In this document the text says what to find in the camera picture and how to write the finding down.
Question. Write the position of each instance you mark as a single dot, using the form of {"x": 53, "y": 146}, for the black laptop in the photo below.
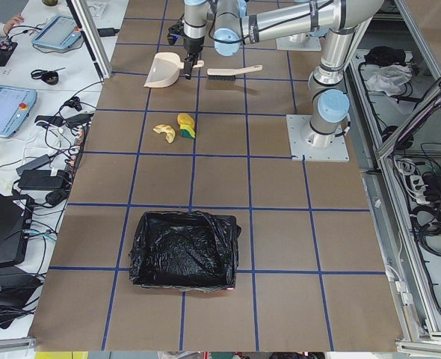
{"x": 15, "y": 220}

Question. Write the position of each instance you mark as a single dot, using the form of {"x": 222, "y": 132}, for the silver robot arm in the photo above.
{"x": 196, "y": 15}
{"x": 229, "y": 26}

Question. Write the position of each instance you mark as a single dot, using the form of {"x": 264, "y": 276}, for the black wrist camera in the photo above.
{"x": 174, "y": 33}

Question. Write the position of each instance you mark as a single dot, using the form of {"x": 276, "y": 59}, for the black lined trash bin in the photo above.
{"x": 185, "y": 251}

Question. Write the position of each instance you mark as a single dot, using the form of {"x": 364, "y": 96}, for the power strip with plugs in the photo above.
{"x": 76, "y": 149}

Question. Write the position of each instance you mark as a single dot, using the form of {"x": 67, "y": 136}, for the white hand brush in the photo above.
{"x": 225, "y": 74}

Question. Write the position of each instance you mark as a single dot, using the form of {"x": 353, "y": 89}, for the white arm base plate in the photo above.
{"x": 307, "y": 145}

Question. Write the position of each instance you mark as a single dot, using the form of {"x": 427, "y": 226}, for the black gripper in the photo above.
{"x": 193, "y": 45}

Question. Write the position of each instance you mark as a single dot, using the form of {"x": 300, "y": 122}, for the yellow green sponge piece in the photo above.
{"x": 187, "y": 131}

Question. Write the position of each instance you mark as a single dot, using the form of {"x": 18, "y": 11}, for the beige dustpan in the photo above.
{"x": 164, "y": 70}

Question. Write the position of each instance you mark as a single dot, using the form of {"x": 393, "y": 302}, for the crumpled white cloth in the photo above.
{"x": 391, "y": 80}

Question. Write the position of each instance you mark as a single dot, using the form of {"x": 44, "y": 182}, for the lower blue teach pendant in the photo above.
{"x": 15, "y": 105}

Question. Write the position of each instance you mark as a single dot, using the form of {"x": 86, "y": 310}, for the upper blue teach pendant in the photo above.
{"x": 60, "y": 34}

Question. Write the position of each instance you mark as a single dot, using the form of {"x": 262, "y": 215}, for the aluminium frame post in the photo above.
{"x": 90, "y": 34}

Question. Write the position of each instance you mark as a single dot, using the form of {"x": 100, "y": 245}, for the toy croissant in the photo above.
{"x": 168, "y": 130}

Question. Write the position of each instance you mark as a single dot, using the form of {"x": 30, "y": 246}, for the black power adapter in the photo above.
{"x": 43, "y": 180}

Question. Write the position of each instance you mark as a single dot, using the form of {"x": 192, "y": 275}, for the right aluminium frame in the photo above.
{"x": 402, "y": 141}

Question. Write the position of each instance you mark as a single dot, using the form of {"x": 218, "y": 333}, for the black cloth bundle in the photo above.
{"x": 385, "y": 56}

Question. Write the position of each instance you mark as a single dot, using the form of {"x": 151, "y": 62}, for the person hand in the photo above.
{"x": 17, "y": 19}

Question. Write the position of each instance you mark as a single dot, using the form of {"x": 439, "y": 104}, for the blue teach pendant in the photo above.
{"x": 60, "y": 34}
{"x": 15, "y": 105}

